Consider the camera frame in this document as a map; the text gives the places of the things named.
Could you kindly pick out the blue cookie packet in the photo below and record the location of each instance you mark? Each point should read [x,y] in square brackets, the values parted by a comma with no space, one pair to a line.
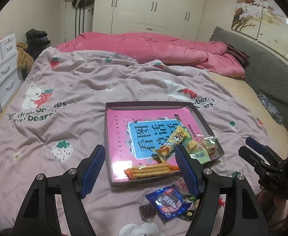
[166,201]

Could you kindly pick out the pink book with blue label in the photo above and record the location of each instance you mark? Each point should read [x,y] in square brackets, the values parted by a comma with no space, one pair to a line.
[119,127]

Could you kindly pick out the dark patterned cloth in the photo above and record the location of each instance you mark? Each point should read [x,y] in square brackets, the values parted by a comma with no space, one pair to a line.
[269,105]

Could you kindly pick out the yellow cartoon snack packet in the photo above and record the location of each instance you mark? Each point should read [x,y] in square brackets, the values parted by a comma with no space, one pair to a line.
[176,137]

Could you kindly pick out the green clear yellow cake packet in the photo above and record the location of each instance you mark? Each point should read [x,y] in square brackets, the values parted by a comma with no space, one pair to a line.
[193,146]

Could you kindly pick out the dark clothes pile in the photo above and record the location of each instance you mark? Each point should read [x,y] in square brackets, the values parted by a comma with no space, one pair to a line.
[36,39]

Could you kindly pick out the dark green snack packet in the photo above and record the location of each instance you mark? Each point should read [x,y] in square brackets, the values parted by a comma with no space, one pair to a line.
[189,211]

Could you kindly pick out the white drawer cabinet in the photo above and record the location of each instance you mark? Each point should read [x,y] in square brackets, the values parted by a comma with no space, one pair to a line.
[3,64]

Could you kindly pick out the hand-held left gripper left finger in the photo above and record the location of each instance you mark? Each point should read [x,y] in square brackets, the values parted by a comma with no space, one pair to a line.
[93,172]

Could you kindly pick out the grey padded headboard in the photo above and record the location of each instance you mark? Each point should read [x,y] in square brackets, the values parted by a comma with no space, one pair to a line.
[264,64]

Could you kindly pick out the brown plush toy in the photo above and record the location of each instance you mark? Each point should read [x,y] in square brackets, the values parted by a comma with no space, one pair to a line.
[23,54]

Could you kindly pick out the pink quilt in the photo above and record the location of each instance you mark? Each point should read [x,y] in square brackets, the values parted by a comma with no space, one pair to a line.
[146,44]

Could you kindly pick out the white wardrobe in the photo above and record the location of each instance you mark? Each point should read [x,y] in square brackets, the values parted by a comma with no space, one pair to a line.
[146,5]

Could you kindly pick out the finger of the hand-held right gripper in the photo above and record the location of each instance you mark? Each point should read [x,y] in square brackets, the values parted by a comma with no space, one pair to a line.
[249,157]
[257,143]

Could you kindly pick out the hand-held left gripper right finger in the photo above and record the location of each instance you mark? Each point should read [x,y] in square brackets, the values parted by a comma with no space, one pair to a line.
[187,172]

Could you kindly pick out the clear brown cake packet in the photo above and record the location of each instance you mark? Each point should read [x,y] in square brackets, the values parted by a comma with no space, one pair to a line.
[147,212]

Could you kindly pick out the lilac strawberry printed blanket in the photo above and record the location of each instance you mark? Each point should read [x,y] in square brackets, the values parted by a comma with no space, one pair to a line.
[72,83]

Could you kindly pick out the dark cardboard box tray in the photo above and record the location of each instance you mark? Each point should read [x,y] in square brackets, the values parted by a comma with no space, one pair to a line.
[124,182]

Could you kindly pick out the clear biscuit packet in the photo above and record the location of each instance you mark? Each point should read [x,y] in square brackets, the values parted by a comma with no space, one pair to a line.
[209,145]

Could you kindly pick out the person's right forearm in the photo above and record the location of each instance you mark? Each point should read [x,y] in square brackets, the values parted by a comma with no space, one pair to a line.
[279,216]

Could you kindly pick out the striped dark pillow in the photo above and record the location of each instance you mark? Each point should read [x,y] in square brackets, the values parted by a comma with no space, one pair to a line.
[237,54]

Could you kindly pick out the beige bed sheet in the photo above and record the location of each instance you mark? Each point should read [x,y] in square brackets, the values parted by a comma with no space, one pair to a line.
[244,103]

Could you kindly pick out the tree wall painting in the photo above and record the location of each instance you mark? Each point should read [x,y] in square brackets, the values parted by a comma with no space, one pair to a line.
[252,12]

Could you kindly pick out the orange wafer roll packet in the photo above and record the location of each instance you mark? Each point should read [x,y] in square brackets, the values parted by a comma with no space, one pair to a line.
[148,170]

